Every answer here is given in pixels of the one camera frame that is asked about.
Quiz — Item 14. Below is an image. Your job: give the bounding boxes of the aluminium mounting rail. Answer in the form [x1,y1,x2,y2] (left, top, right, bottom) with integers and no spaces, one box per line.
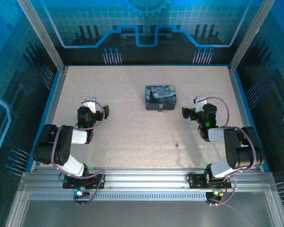
[18,167,279,192]

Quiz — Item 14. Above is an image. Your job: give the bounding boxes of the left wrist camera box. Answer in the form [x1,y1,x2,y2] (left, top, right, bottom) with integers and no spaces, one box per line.
[81,96,97,114]

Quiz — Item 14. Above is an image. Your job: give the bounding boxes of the aluminium frame post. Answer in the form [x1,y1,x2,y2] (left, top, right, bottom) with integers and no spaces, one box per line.
[17,0,66,71]
[228,0,276,73]

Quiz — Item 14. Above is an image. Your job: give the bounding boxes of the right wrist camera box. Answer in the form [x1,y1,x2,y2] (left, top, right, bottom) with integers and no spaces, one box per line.
[194,96,208,113]

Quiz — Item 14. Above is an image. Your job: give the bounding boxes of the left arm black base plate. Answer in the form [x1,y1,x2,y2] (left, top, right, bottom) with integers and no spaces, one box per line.
[62,173,107,190]

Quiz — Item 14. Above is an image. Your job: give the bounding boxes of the aluminium side rail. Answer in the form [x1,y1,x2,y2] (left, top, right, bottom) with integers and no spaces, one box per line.
[228,67,264,171]
[30,66,69,171]

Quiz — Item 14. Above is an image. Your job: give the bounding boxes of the controller board with led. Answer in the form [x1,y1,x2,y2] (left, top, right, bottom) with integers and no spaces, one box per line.
[73,188,91,204]
[205,190,225,206]

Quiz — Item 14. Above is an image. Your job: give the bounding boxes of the right controller board with LED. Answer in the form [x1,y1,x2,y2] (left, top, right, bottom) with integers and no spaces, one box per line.
[205,190,225,206]

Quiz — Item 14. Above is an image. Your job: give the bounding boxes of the slotted grey cable duct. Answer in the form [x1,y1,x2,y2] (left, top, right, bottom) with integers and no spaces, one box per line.
[27,192,208,201]

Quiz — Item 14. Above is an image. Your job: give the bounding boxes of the left controller board with LED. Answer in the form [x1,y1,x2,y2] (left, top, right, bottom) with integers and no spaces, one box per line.
[73,188,91,204]

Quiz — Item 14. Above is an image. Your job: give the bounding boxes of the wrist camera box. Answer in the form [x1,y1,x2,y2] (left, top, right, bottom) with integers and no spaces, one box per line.
[81,96,97,114]
[194,96,208,113]

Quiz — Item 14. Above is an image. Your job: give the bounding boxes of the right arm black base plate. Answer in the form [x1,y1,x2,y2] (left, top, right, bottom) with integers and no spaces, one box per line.
[187,172,232,190]

